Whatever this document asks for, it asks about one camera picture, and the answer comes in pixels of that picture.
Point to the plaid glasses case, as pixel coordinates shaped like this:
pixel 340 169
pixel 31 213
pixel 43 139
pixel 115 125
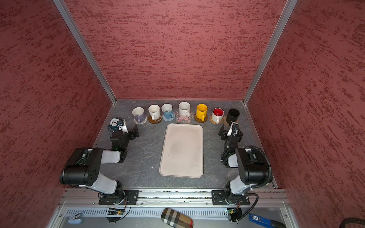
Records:
pixel 175 219

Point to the blue floral mug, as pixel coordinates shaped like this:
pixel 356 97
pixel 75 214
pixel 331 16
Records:
pixel 167 108

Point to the black mug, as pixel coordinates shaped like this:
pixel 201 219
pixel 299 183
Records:
pixel 232 116

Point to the red interior mug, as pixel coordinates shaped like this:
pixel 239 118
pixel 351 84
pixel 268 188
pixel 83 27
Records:
pixel 217 114

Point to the aluminium rail frame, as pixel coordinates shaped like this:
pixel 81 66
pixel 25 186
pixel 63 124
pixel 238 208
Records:
pixel 194 203

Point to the blue tool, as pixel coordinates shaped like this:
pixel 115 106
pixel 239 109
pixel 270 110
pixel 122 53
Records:
pixel 264 222

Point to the pink flower coaster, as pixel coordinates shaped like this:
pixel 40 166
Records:
pixel 183 119

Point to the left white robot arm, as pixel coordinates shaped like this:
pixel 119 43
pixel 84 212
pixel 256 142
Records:
pixel 82 169

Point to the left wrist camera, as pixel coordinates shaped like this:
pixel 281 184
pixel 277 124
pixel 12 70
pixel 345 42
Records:
pixel 121 124

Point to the yellow mug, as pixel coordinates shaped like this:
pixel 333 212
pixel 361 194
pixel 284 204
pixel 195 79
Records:
pixel 201 111

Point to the white patterned round coaster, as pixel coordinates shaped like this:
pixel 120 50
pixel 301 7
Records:
pixel 140 119

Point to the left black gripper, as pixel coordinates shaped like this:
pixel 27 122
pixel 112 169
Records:
pixel 131 133

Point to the dark glossy brown coaster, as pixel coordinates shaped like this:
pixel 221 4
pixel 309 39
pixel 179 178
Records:
pixel 151 121

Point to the white mug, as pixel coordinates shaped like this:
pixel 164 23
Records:
pixel 154 111
pixel 184 109

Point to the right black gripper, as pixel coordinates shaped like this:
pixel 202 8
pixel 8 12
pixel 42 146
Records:
pixel 223 132

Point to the beige serving tray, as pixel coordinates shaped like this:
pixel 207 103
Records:
pixel 182 154

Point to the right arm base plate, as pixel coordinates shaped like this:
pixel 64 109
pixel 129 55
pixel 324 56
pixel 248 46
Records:
pixel 219 197

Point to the cork coaster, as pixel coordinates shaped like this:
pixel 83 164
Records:
pixel 225 122

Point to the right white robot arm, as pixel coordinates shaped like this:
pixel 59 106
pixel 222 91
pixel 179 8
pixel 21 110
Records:
pixel 255 170

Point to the brown wooden coaster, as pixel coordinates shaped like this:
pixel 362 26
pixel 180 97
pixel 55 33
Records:
pixel 199 120

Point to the small stapler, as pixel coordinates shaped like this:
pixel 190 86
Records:
pixel 75 219

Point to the grey round coaster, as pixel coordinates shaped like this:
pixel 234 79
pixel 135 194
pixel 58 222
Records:
pixel 168 117

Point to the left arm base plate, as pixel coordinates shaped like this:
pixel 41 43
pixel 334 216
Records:
pixel 128 196

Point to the white mug front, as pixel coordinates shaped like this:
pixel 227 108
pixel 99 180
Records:
pixel 184 109

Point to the lavender mug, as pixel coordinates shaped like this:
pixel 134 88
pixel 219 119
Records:
pixel 138 111

